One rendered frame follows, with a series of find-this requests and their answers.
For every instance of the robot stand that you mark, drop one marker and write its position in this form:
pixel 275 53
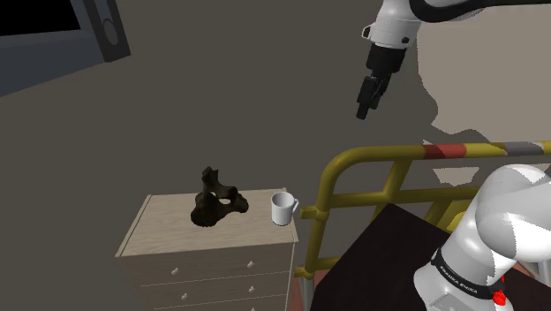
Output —
pixel 378 267

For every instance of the yellow metal railing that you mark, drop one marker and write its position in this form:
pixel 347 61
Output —
pixel 370 153

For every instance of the dark brown abstract figure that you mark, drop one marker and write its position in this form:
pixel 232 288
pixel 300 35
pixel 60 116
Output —
pixel 215 202

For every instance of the white mug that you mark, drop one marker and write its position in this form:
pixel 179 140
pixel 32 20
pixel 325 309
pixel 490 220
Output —
pixel 282 209

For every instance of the light wooden chest of drawers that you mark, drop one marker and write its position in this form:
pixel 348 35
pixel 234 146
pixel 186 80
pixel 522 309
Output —
pixel 206 262

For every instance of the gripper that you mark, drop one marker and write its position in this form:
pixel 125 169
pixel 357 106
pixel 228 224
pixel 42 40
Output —
pixel 384 60

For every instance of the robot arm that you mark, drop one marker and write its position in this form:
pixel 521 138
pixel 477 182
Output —
pixel 478 245

